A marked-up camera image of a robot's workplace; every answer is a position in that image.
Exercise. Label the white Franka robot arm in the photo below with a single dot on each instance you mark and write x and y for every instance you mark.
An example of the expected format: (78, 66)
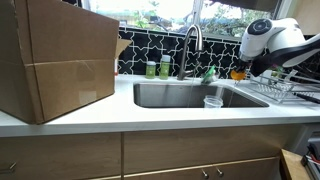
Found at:
(286, 40)

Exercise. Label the green sponge holder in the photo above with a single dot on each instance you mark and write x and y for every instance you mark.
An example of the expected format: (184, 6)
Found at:
(210, 73)

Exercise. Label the clear plastic cup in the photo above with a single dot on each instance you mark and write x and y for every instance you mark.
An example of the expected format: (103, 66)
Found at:
(213, 101)

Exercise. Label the stainless steel sink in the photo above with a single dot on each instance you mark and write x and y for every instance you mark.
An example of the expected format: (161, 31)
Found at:
(166, 95)

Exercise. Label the robot base mounting frame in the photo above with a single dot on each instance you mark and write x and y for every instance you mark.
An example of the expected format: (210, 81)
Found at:
(313, 156)

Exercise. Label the orange plastic bowl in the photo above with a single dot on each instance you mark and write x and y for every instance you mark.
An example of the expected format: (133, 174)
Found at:
(238, 76)

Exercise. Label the curved steel kitchen faucet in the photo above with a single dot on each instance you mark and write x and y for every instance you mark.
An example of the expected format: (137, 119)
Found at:
(196, 33)

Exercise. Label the wooden kitchen cabinet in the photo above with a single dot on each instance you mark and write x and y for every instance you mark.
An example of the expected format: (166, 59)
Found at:
(166, 150)

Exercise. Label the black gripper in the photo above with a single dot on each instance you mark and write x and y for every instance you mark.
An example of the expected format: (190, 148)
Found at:
(244, 64)

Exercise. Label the brown cardboard box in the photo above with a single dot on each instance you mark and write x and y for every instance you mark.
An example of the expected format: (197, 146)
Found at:
(66, 60)

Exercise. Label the wooden platform board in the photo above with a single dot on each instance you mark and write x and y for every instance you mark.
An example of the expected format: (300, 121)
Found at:
(293, 165)

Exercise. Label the short green soap bottle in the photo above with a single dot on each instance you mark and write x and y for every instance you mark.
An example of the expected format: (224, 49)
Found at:
(150, 70)

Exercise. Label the round metal cabinet knob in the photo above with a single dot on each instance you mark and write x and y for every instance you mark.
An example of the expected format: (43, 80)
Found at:
(205, 173)
(219, 172)

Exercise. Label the tall green soap bottle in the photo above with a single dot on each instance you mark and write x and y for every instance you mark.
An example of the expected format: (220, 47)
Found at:
(165, 68)

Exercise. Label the kitchen window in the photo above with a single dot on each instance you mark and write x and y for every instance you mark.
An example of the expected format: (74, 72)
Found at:
(160, 13)

